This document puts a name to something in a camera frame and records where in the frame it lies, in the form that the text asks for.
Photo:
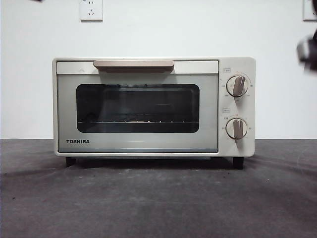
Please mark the round cream oven knob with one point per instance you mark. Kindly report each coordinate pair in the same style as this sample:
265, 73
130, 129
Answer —
236, 128
237, 86

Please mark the cream Toshiba toaster oven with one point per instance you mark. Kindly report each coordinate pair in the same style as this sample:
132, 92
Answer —
237, 106

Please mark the white wall socket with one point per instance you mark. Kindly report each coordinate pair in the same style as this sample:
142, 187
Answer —
307, 12
91, 10

